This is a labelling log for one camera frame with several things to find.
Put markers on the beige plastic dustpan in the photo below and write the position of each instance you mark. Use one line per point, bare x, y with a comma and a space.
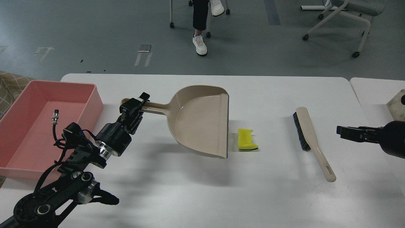
198, 119

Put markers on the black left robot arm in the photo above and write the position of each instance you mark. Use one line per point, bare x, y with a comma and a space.
66, 184

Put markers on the beige stone block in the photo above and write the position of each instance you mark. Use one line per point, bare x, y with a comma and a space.
396, 106

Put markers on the seated person legs white sneakers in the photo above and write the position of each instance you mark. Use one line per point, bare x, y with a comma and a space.
200, 16

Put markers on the pink plastic bin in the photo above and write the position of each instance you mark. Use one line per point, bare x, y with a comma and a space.
26, 136

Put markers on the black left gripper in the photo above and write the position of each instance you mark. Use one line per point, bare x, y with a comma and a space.
117, 135

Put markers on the beige hand brush black bristles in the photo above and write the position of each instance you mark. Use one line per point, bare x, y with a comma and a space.
309, 141

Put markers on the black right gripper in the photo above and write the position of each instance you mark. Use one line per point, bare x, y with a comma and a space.
390, 137

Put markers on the yellow green sponge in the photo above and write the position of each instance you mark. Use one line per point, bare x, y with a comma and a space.
244, 141

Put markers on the white rolling chair frame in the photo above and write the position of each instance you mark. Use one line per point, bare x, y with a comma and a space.
364, 11

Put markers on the beige patterned cloth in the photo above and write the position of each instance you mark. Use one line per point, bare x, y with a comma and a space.
11, 86

